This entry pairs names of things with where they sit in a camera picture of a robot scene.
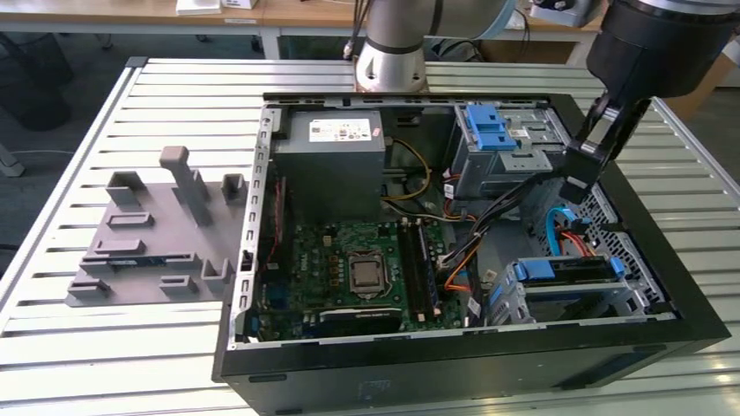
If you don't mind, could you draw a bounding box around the grey parts rack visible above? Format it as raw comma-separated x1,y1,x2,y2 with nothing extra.
66,145,251,309

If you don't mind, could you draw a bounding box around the CPU socket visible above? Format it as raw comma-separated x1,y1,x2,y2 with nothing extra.
345,249,393,301

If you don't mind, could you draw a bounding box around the blue data wire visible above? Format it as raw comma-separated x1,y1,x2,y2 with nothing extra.
545,207,593,261

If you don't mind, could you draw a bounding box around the black graphics card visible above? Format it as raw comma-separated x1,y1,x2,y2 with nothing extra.
317,306,405,337

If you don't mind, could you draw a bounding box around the blue drive latch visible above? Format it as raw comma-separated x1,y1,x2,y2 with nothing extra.
466,105,518,152

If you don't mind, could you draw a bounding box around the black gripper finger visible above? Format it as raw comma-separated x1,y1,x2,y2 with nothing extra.
558,97,657,205
569,94,614,152

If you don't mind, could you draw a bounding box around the grey stand foot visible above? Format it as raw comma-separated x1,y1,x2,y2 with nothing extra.
0,142,26,178

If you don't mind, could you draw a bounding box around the orange wire bundle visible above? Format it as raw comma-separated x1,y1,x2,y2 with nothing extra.
445,266,474,292

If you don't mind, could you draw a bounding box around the black RAM slot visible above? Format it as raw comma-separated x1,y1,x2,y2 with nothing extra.
399,219,431,320

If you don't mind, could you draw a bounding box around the red wire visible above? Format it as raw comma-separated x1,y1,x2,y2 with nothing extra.
269,177,289,270

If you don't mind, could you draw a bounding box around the hard disk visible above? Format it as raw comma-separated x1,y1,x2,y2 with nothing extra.
514,256,625,287

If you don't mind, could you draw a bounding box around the orange power wire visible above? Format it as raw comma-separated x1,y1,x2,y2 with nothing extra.
563,231,602,261

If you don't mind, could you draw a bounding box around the black wire bundle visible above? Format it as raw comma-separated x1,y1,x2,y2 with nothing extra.
442,168,571,265

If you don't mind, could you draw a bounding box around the metal optical drive cage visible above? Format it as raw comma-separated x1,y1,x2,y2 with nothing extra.
450,103,583,200

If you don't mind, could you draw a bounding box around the grey power supply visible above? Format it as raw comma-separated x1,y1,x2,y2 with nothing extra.
271,110,389,222

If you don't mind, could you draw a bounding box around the black bin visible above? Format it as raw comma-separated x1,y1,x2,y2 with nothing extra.
0,32,75,131

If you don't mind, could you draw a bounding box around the black open PC case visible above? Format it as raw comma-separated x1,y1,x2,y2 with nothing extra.
211,91,734,416

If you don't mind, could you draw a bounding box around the green motherboard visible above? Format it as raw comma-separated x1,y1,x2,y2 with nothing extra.
254,218,470,341

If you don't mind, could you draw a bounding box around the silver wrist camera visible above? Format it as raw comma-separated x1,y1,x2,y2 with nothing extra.
529,0,606,27

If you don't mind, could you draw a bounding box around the metal disk bay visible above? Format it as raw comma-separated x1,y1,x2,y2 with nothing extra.
485,255,667,326

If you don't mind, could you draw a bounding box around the yellow wire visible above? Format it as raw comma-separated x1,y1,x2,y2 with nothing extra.
381,138,433,203

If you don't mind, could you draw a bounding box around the silver CPU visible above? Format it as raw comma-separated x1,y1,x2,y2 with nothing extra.
350,259,385,290

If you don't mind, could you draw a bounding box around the wooden desk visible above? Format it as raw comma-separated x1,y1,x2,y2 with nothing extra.
0,0,614,66

